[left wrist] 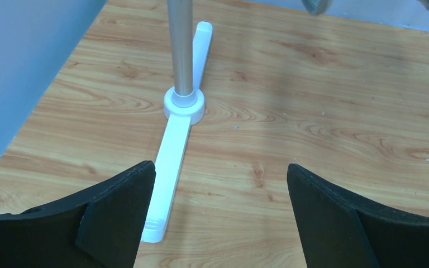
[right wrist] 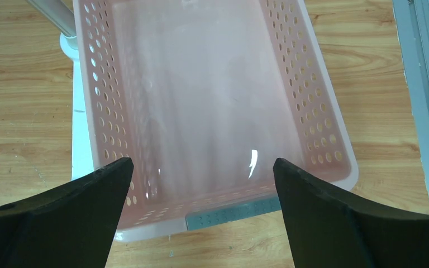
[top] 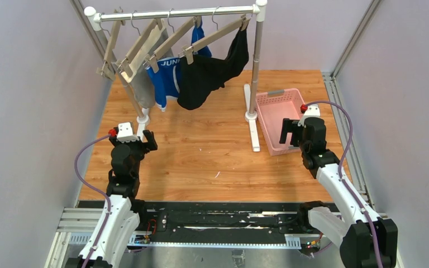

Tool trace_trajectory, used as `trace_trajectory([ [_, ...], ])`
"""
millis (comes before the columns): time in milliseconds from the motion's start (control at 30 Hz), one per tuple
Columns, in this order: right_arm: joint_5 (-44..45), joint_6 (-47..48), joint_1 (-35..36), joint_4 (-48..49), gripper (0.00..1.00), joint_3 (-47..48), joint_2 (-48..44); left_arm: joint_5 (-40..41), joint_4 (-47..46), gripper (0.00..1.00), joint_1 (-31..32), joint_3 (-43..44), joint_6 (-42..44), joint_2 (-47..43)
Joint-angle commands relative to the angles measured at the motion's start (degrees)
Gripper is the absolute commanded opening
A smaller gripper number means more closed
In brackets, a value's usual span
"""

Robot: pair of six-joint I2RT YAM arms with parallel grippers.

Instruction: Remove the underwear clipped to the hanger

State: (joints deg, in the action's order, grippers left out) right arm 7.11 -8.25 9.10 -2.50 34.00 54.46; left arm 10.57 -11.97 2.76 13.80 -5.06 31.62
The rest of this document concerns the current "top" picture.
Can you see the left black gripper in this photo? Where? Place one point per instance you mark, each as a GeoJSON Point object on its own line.
{"type": "Point", "coordinates": [140, 142]}

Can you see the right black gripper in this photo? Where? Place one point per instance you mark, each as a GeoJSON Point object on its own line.
{"type": "Point", "coordinates": [295, 131]}

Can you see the grey underwear beige waistband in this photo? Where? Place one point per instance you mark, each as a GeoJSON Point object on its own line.
{"type": "Point", "coordinates": [140, 81]}

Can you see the blue underwear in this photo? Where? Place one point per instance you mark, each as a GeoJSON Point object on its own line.
{"type": "Point", "coordinates": [166, 80]}

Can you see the beige hanger of blue underwear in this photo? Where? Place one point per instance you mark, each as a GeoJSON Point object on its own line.
{"type": "Point", "coordinates": [170, 41]}

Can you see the beige hanger of grey underwear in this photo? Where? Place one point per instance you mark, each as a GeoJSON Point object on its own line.
{"type": "Point", "coordinates": [124, 64]}

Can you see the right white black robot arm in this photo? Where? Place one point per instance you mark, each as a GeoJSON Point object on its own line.
{"type": "Point", "coordinates": [363, 237]}

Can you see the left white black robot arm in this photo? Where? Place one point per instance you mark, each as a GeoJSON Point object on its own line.
{"type": "Point", "coordinates": [122, 212]}

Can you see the black underwear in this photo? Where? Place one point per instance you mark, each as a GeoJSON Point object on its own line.
{"type": "Point", "coordinates": [207, 74]}

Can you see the empty beige clip hanger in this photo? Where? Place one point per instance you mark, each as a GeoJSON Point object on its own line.
{"type": "Point", "coordinates": [106, 69]}

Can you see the beige hanger of black underwear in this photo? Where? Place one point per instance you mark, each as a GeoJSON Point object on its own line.
{"type": "Point", "coordinates": [239, 24]}

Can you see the pink plastic basket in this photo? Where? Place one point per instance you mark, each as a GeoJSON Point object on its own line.
{"type": "Point", "coordinates": [272, 107]}

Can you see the white metal clothes rack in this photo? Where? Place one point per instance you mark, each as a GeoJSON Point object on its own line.
{"type": "Point", "coordinates": [258, 9]}

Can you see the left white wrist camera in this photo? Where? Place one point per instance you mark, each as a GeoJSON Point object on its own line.
{"type": "Point", "coordinates": [127, 132]}

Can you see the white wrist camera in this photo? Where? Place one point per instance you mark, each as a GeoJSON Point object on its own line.
{"type": "Point", "coordinates": [307, 112]}
{"type": "Point", "coordinates": [127, 132]}

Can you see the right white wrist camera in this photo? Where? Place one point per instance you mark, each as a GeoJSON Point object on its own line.
{"type": "Point", "coordinates": [307, 112]}

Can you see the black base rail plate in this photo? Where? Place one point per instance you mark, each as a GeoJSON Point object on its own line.
{"type": "Point", "coordinates": [222, 222]}

